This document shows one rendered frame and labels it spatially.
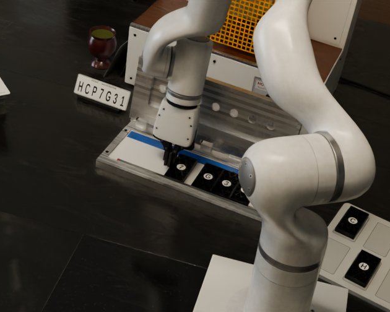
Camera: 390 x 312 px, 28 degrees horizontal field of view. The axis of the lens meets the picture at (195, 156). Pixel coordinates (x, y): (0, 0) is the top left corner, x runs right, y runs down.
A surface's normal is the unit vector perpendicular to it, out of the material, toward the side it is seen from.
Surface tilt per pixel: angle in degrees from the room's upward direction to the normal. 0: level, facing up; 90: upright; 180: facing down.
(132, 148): 0
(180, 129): 78
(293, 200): 89
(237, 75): 90
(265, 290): 88
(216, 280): 4
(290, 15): 31
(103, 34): 0
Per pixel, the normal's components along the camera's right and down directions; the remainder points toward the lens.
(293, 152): 0.19, -0.57
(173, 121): -0.34, 0.36
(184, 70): -0.04, 0.44
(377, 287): 0.13, -0.78
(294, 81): -0.15, 0.04
